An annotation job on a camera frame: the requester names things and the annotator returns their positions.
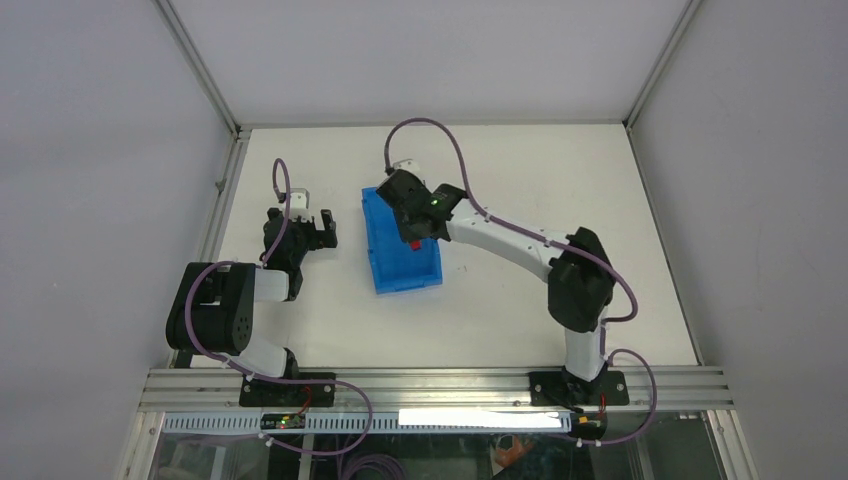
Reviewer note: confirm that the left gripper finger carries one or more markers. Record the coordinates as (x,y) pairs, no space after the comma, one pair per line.
(324,234)
(275,214)

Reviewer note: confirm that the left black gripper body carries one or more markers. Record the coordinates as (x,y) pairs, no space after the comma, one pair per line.
(302,232)

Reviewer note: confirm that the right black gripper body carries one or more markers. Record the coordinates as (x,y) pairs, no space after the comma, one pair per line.
(409,232)

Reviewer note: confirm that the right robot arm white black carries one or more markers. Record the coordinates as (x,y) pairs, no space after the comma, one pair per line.
(577,275)

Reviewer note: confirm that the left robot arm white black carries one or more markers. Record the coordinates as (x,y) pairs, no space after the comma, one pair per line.
(212,313)

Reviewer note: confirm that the blue plastic bin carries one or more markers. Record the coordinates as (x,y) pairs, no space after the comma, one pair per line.
(395,267)

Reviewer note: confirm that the orange object below table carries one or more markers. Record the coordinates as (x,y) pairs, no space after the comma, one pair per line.
(507,449)

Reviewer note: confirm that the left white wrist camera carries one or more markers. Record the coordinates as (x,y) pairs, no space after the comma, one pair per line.
(296,205)

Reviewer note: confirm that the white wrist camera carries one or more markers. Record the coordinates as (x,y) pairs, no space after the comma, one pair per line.
(408,165)
(296,205)

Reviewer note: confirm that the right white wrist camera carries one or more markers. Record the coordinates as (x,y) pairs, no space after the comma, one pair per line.
(408,165)

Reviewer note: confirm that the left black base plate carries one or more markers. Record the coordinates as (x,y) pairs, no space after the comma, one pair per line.
(260,393)

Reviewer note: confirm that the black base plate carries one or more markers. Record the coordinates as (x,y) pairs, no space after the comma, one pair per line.
(559,388)
(260,393)

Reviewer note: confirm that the aluminium front rail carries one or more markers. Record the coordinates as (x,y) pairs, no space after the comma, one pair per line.
(667,388)

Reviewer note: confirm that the white slotted cable duct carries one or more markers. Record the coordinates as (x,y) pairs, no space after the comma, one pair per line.
(404,421)

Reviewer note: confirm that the left aluminium frame post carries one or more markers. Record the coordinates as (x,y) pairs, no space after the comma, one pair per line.
(185,44)

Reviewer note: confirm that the aluminium frame post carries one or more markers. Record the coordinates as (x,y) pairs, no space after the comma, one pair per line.
(660,64)
(185,44)

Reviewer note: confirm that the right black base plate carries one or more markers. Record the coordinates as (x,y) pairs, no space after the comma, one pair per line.
(559,388)

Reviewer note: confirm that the right aluminium frame post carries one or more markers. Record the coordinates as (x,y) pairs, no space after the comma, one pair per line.
(660,64)

